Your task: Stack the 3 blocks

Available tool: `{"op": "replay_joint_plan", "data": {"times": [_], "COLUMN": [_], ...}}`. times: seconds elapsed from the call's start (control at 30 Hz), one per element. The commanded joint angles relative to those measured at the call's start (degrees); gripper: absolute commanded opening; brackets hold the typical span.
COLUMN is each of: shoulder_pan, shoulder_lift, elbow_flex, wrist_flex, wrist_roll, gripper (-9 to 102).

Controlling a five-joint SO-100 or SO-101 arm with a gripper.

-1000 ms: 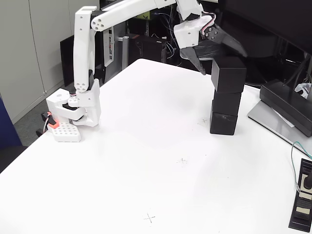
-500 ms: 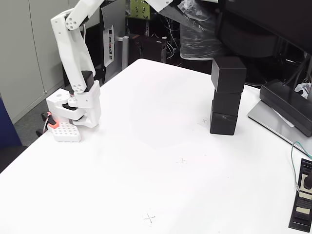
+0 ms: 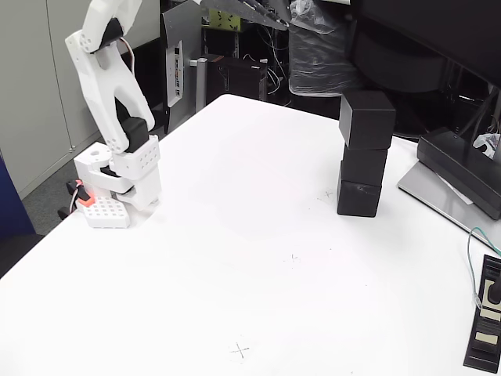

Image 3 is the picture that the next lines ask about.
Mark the black cube block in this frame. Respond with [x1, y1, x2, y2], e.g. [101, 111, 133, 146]
[337, 179, 382, 219]
[338, 89, 396, 151]
[339, 146, 388, 188]

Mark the yellow-green perforated board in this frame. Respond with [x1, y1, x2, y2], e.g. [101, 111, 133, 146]
[208, 7, 243, 31]

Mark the clear plastic trash bag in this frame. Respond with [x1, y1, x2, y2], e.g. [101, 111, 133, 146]
[287, 0, 363, 98]

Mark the black computer case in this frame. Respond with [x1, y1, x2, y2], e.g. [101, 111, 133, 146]
[205, 54, 269, 101]

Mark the black box device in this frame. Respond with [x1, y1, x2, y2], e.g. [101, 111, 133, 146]
[416, 127, 501, 220]

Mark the silver monitor stand base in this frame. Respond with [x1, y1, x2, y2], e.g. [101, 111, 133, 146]
[397, 160, 501, 251]

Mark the orange table clamp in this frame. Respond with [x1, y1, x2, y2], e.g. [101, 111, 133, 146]
[57, 179, 96, 220]

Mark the crumpled white plastic wrap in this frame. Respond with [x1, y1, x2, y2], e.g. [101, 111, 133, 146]
[472, 132, 501, 160]

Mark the blue partition panel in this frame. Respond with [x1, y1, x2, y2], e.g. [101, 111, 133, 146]
[0, 150, 36, 240]

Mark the black power plug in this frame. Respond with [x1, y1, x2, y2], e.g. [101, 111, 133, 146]
[488, 273, 501, 306]

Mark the black power strip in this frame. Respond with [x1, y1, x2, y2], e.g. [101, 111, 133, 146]
[463, 254, 501, 373]

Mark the silver metal post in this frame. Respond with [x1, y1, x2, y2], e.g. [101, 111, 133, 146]
[190, 57, 208, 111]

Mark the green cable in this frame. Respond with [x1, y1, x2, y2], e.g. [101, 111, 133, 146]
[467, 226, 501, 309]

